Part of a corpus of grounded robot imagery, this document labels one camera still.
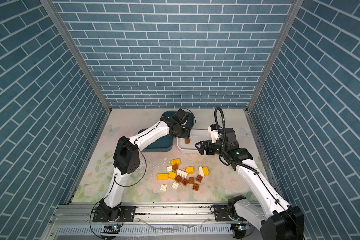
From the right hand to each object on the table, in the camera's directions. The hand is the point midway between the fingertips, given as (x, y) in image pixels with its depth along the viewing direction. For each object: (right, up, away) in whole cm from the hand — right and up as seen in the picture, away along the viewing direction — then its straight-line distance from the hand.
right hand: (201, 142), depth 78 cm
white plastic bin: (-1, +1, +27) cm, 27 cm away
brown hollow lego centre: (-13, -22, +7) cm, 26 cm away
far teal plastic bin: (-6, +11, +28) cm, 31 cm away
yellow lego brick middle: (-6, -18, +9) cm, 21 cm away
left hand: (-8, +3, +16) cm, 18 cm away
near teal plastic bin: (-22, -3, +15) cm, 27 cm away
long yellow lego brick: (-22, -21, +8) cm, 32 cm away
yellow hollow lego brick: (-15, -14, +14) cm, 25 cm away
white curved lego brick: (0, -18, +8) cm, 20 cm away
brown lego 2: (-15, -16, +10) cm, 25 cm away
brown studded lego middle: (-6, -23, +6) cm, 24 cm away
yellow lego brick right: (+3, -18, +8) cm, 21 cm away
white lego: (-15, -25, +4) cm, 29 cm away
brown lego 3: (-1, -21, +7) cm, 22 cm away
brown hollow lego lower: (-9, -24, +6) cm, 26 cm away
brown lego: (-8, -2, +21) cm, 23 cm away
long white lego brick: (-11, -19, +7) cm, 23 cm away
